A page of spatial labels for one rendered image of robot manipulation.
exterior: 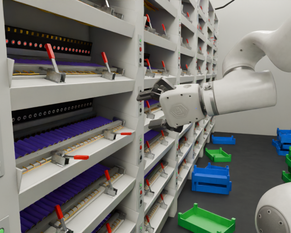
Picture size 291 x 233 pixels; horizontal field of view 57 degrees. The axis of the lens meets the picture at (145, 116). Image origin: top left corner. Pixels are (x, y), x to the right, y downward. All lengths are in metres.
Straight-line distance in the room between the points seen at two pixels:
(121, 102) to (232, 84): 0.55
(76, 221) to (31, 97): 0.41
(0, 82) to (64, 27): 0.54
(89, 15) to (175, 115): 0.35
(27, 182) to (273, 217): 0.46
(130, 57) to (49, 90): 0.51
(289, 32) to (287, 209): 0.29
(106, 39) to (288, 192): 0.85
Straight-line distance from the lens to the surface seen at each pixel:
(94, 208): 0.90
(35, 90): 0.59
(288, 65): 0.56
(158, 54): 1.75
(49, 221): 0.80
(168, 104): 0.67
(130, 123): 1.07
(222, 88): 0.64
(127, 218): 1.23
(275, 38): 0.57
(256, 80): 0.65
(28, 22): 0.89
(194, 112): 0.68
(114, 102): 1.09
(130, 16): 1.07
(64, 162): 0.69
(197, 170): 2.52
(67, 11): 0.70
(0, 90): 0.52
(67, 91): 0.67
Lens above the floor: 0.98
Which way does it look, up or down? 9 degrees down
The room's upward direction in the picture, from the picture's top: straight up
